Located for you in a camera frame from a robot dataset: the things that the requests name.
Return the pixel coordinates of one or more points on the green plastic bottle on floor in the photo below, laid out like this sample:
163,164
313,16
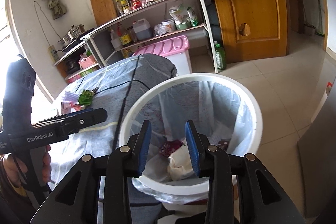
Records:
220,56

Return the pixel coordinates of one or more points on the white jug dark liquid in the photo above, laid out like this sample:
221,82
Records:
142,29

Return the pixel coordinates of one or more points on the cooking oil bottle yellow label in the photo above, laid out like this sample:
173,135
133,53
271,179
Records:
124,35

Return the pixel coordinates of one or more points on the low wooden side shelf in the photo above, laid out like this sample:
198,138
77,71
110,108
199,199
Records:
68,65

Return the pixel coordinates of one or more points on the maroon snack packet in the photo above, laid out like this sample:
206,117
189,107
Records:
169,147

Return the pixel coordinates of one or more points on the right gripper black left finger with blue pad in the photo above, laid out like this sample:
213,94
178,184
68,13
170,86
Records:
75,198

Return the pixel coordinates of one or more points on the white round trash bin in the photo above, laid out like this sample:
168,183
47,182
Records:
191,134

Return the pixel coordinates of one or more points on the steel cooking pot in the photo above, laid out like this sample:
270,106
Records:
74,32

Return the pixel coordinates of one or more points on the pink plastic basket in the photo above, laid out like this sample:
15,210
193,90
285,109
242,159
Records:
86,62

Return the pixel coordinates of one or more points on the translucent white bin liner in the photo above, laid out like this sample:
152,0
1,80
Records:
199,113

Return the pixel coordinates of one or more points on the white power strip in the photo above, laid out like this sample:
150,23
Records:
53,53

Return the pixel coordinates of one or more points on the white green food bag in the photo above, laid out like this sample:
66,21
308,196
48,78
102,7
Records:
184,17

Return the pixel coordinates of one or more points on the green cap sauce bottle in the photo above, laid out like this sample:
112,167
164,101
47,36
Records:
124,5

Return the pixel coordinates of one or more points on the wooden door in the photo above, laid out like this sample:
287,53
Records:
253,29

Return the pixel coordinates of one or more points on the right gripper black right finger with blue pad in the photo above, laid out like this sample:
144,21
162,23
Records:
241,189

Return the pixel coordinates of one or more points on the person's left hand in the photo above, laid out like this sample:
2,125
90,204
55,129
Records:
12,172

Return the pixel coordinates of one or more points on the white paper bag green print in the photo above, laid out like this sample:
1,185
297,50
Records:
180,166

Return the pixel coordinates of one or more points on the green leafy wrapper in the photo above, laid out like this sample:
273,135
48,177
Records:
86,98

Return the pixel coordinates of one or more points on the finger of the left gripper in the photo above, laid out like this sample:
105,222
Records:
64,116
75,124

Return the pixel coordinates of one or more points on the pink lid storage box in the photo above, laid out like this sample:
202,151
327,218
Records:
175,49

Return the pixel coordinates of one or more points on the wooden cutting board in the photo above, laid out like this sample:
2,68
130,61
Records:
103,11

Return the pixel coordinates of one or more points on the blue grey checked tablecloth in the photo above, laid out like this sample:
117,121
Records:
119,86

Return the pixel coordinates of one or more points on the white plastic tub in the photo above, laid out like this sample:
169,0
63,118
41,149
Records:
169,25

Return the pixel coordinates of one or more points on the white metal shelf rack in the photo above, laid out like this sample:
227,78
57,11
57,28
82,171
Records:
155,13

